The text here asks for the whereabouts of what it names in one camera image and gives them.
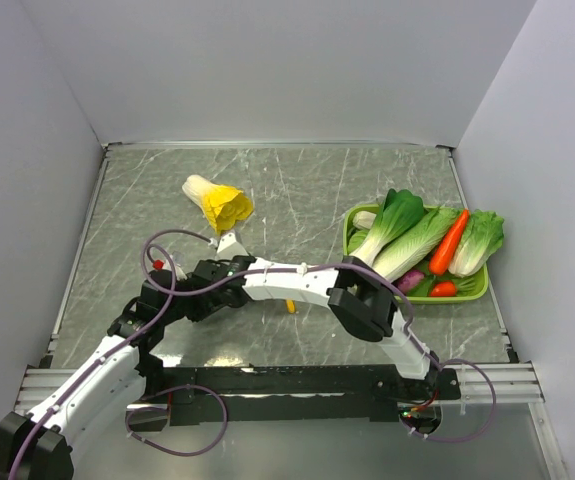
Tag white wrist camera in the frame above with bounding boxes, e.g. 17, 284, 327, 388
209, 230, 249, 260
152, 259, 187, 282

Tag aluminium frame rail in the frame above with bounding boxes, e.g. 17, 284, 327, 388
13, 363, 545, 414

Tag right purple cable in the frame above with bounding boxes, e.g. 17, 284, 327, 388
139, 229, 443, 369

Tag orange toy carrot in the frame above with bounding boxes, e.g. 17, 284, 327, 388
428, 209, 470, 276

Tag green plastic tray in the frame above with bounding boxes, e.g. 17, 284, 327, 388
343, 204, 489, 304

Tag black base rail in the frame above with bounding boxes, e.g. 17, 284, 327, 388
128, 364, 461, 426

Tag purple cable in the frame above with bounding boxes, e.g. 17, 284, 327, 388
139, 229, 443, 369
6, 244, 178, 480

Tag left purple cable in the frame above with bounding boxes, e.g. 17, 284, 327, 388
6, 244, 178, 480

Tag purple toy eggplant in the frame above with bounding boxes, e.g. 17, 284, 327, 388
395, 269, 425, 294

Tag light green napa cabbage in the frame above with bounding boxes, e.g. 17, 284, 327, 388
372, 207, 463, 282

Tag yellow handled screwdriver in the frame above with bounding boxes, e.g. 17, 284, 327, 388
286, 300, 296, 314

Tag yellow toy cabbage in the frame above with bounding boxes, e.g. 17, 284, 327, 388
182, 175, 254, 235

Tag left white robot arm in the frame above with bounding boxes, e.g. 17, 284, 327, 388
0, 270, 208, 479

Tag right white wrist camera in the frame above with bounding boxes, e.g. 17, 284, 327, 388
209, 230, 249, 260

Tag dark green bok choy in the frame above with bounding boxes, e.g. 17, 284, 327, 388
347, 189, 425, 266

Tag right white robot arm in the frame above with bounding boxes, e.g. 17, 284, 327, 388
192, 256, 439, 399

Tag green lettuce toy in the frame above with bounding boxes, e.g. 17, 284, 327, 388
448, 210, 504, 278

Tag small red toy pepper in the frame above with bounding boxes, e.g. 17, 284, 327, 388
429, 280, 458, 298

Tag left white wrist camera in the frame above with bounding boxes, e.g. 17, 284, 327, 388
152, 259, 187, 282

